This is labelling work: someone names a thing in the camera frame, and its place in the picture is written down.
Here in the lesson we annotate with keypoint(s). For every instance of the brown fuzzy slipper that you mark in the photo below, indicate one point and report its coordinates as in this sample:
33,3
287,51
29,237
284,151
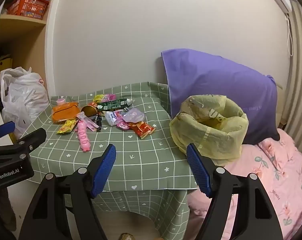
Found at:
126,237

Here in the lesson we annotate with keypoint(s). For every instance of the wooden shelf unit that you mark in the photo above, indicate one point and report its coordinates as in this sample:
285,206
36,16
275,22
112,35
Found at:
23,37

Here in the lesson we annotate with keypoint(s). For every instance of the yellow plastic bin bag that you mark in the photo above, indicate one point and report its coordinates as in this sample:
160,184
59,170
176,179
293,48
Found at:
205,135

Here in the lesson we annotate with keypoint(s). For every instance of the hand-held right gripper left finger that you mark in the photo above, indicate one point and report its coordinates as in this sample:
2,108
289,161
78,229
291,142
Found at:
104,170

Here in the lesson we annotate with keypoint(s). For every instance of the white pink tissue pack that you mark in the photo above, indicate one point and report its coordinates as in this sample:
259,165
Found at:
112,117

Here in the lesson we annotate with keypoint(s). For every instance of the black wrapper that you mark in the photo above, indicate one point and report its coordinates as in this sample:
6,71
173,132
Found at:
99,122

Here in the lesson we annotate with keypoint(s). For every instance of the pink caterpillar toy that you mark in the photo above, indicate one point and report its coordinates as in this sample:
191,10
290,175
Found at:
84,137

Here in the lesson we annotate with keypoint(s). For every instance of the yellow snack packet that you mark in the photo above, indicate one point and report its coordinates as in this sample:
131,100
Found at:
66,127

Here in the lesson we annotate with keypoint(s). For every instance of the orange plastic basket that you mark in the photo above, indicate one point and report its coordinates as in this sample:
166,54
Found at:
28,6

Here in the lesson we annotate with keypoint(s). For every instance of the orange tissue pack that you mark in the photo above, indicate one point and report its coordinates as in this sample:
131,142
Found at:
64,112

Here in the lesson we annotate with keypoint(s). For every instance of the clear purple plastic bag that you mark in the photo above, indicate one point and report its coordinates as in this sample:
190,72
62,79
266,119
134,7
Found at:
133,115

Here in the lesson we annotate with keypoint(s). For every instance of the small pink round packet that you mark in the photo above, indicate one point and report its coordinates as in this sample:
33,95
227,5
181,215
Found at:
123,125

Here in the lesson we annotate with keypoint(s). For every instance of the green checked tablecloth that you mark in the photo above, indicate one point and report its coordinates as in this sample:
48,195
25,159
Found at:
141,155

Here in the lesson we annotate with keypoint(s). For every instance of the purple cloth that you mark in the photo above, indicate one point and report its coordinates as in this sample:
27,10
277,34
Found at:
215,80

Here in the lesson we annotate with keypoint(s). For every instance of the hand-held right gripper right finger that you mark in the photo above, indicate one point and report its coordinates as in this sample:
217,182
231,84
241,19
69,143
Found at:
198,170

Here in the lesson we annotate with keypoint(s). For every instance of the small pink jar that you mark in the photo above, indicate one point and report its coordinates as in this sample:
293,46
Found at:
61,101

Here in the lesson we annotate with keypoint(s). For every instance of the white plastic bag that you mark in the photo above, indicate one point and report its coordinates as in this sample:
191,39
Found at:
26,95

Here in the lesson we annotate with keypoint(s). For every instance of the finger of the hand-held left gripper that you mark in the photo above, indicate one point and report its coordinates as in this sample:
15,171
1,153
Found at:
2,130
33,137

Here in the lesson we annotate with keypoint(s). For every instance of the small yellow packet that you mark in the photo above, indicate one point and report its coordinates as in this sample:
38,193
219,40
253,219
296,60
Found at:
99,98

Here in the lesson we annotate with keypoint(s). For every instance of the long green packet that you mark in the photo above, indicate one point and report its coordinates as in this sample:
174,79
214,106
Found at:
113,104

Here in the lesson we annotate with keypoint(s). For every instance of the pink floral bedding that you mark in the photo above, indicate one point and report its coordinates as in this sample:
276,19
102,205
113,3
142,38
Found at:
265,175

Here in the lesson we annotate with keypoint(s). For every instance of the pink striped wrapper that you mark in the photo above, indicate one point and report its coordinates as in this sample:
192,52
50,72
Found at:
87,123

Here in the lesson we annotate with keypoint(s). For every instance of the beige striped curtain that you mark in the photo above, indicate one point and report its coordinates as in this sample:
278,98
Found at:
298,67

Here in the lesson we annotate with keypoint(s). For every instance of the gold round can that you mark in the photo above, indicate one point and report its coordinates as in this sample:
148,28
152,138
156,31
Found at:
89,111

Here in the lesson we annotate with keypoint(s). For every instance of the red snack packet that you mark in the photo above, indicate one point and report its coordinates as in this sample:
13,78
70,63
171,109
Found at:
142,129

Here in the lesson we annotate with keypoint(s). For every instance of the yellow box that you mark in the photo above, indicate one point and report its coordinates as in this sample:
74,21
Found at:
2,66

